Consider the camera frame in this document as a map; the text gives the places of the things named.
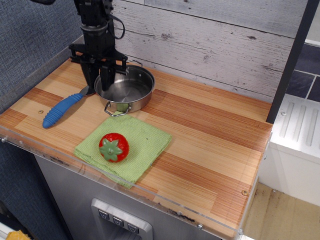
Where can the clear acrylic front guard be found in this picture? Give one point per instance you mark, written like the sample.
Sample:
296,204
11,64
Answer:
212,226

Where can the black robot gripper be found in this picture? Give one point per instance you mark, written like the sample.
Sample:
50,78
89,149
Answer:
99,43

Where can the clear acrylic guard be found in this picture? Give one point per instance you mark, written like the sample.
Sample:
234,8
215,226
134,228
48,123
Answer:
25,61
212,226

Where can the yellow object bottom left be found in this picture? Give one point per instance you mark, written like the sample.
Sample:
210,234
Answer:
17,235

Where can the clear acrylic left guard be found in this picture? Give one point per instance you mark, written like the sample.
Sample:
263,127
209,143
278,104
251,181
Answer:
25,61

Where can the grey toy fridge cabinet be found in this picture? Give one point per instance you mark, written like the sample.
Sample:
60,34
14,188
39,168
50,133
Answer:
73,189

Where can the white toy sink unit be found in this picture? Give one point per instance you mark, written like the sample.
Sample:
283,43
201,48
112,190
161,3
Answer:
291,162

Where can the stainless steel pot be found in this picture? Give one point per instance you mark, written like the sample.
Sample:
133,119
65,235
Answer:
130,92

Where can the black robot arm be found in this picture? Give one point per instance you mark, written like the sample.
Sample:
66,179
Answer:
94,13

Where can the right black vertical post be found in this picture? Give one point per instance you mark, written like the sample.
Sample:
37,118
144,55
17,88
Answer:
299,41

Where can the silver dispenser button panel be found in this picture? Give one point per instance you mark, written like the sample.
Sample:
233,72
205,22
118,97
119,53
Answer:
116,224

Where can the blue handled metal fork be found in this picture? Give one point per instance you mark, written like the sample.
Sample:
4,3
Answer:
55,114

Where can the red toy strawberry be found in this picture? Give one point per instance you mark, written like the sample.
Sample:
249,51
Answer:
114,147

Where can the green folded cloth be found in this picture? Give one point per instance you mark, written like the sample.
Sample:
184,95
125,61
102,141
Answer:
146,144

